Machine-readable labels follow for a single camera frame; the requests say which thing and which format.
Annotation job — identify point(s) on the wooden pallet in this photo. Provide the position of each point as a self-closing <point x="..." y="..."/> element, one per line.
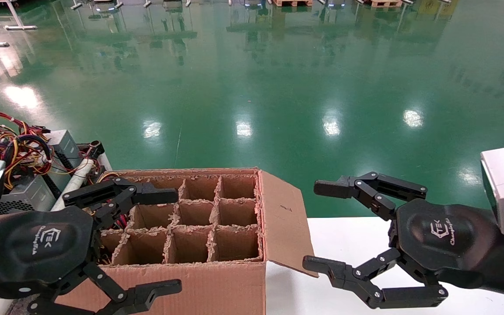
<point x="383" y="3"/>
<point x="292" y="2"/>

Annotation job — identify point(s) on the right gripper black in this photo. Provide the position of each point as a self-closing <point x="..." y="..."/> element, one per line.
<point x="444" y="234"/>

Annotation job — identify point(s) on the grey power supply unit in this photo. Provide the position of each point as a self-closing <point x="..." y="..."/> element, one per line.
<point x="29" y="194"/>
<point x="64" y="144"/>

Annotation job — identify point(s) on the black pipe end connector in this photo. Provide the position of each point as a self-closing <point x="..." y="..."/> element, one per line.
<point x="96" y="148"/>

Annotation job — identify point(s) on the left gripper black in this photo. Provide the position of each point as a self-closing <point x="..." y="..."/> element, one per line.
<point x="37" y="245"/>

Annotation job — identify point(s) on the cardboard cell divider insert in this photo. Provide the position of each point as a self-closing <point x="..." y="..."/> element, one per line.
<point x="173" y="227"/>

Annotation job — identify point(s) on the brown cardboard box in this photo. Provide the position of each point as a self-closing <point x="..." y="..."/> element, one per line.
<point x="217" y="288"/>

